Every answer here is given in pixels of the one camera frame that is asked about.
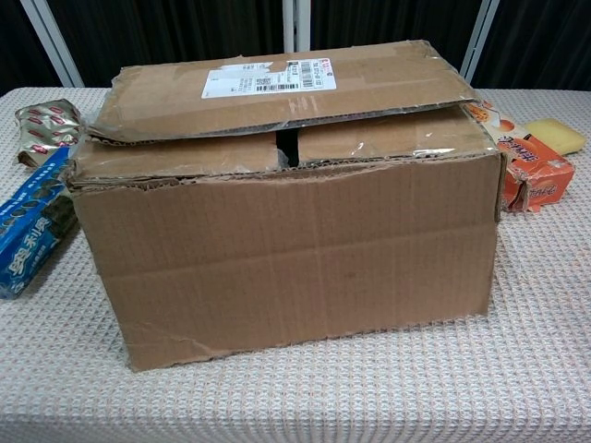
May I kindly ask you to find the black pleated curtain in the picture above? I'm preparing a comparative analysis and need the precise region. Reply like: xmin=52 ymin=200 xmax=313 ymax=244
xmin=309 ymin=0 xmax=484 ymax=78
xmin=45 ymin=0 xmax=285 ymax=88
xmin=473 ymin=0 xmax=591 ymax=91
xmin=0 ymin=0 xmax=64 ymax=96

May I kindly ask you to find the beige waffle tablecloth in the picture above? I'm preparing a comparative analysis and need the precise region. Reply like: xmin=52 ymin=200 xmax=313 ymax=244
xmin=0 ymin=87 xmax=591 ymax=443

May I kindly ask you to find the blue Oreo cookie pack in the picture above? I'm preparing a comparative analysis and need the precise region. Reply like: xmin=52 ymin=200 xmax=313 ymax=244
xmin=0 ymin=146 xmax=79 ymax=301

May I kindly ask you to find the large brown cardboard box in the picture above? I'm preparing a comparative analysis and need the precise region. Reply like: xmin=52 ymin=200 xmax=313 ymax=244
xmin=64 ymin=39 xmax=507 ymax=373

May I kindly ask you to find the orange biscuit box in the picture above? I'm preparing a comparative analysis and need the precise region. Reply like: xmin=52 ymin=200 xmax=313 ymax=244
xmin=464 ymin=99 xmax=576 ymax=213

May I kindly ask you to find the gold foil snack bag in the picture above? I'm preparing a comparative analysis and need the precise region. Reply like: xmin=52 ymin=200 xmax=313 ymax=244
xmin=14 ymin=99 xmax=85 ymax=168

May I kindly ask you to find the white frame post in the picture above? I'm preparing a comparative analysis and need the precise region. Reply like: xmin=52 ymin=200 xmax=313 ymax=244
xmin=282 ymin=0 xmax=311 ymax=54
xmin=459 ymin=0 xmax=501 ymax=84
xmin=20 ymin=0 xmax=85 ymax=89

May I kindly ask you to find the yellow sponge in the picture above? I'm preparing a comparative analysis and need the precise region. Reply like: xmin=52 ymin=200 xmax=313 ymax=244
xmin=525 ymin=117 xmax=587 ymax=156

